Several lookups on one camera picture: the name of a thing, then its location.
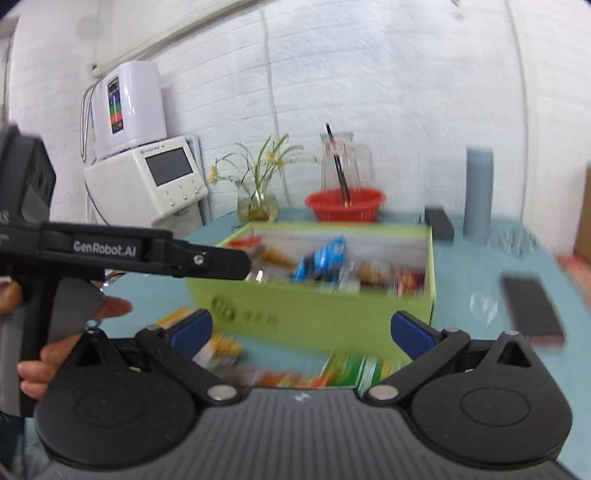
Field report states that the yellow snack packet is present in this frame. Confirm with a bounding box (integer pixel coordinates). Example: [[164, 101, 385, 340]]
[[155, 307, 246, 370]]

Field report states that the green snack packet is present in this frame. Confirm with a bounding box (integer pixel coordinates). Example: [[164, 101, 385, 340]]
[[321, 353, 407, 394]]

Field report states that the blue snack packet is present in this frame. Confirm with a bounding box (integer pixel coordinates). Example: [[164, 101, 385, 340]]
[[291, 236, 346, 283]]

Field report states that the person's left hand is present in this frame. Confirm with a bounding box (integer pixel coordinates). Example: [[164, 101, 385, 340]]
[[1, 279, 132, 400]]

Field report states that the green cardboard box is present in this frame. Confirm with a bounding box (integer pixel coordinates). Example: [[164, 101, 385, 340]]
[[185, 222, 436, 363]]

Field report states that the teal patterned tablecloth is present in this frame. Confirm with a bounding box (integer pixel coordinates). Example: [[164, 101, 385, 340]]
[[104, 211, 590, 479]]

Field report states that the small black box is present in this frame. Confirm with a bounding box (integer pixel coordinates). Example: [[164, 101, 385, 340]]
[[424, 207, 455, 242]]

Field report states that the smartphone with pink case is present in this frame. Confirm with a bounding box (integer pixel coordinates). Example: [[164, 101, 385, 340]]
[[500, 274, 566, 348]]

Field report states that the white appliance with screen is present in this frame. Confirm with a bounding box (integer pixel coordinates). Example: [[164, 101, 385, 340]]
[[84, 136, 208, 238]]

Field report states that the red plastic basket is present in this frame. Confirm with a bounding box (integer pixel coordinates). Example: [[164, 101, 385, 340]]
[[304, 188, 387, 223]]

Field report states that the glass vase with yellow flowers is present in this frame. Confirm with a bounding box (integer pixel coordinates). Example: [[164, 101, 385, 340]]
[[205, 134, 318, 225]]

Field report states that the grey cylindrical bottle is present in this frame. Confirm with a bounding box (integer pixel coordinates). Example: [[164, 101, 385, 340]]
[[464, 147, 494, 244]]

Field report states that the glass pitcher with straw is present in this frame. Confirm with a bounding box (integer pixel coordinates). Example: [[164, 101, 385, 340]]
[[321, 124, 374, 205]]

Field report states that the brown cardboard box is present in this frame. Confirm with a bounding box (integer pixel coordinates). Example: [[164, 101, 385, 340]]
[[574, 168, 591, 263]]

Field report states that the white water purifier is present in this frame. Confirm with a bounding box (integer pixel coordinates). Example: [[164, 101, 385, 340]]
[[91, 61, 167, 160]]

